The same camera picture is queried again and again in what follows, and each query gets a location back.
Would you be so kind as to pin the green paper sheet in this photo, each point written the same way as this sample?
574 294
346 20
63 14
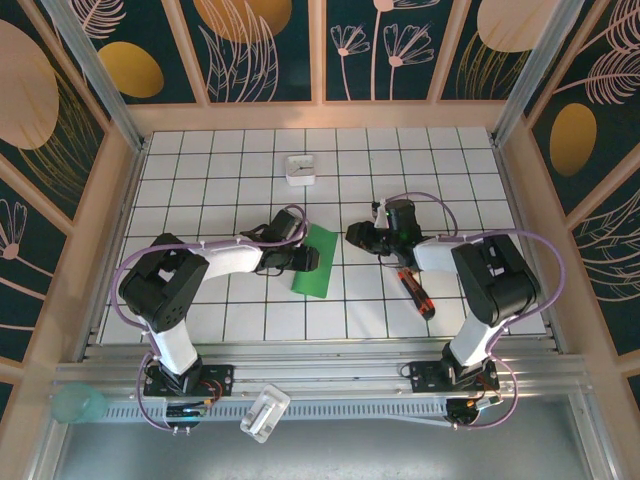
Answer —
325 257

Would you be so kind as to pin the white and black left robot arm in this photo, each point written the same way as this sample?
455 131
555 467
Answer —
170 340

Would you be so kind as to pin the white square clock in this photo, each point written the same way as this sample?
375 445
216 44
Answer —
301 170

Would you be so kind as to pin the orange and black utility knife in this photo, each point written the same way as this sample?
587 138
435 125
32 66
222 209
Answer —
422 300

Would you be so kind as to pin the black controller board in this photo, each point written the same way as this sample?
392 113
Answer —
467 410
186 412

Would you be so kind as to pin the translucent teal plastic cup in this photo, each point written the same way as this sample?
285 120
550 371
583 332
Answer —
75 402

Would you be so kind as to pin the aluminium table frame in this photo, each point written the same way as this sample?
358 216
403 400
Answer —
325 365

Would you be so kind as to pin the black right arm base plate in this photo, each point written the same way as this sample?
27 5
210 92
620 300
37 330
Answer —
425 375

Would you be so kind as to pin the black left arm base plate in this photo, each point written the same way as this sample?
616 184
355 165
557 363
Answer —
222 380

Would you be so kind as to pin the white plastic bracket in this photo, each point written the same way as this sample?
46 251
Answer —
265 412

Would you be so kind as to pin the aluminium corner post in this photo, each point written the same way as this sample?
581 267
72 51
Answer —
537 70
95 65

